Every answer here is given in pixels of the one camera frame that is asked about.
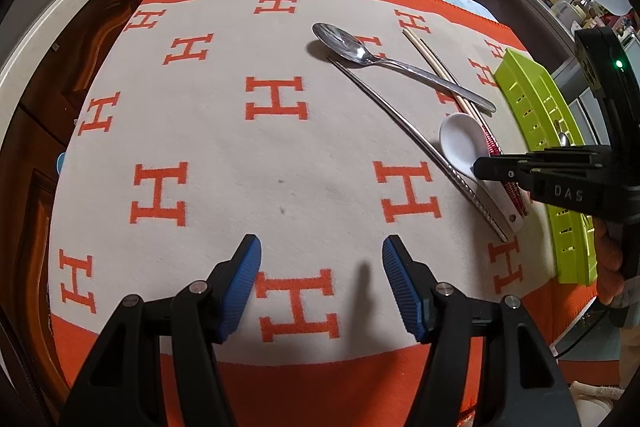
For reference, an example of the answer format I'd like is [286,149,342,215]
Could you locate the white ceramic soup spoon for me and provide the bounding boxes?
[439,113,524,232]

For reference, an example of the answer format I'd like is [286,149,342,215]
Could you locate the person's right hand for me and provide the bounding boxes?
[593,218,625,306]

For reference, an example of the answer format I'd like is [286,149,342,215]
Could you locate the pale chopstick red end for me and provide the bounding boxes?
[401,30,524,218]
[403,27,528,216]

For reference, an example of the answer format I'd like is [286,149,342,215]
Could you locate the small steel spoon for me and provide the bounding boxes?
[559,132,570,146]

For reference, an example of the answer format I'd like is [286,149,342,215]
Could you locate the lime green plastic utensil tray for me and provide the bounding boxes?
[494,49,597,286]

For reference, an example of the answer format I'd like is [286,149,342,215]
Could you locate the orange beige H-pattern cloth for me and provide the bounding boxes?
[49,0,594,426]

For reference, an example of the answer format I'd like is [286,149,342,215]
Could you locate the large steel serving spoon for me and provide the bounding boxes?
[312,23,497,114]

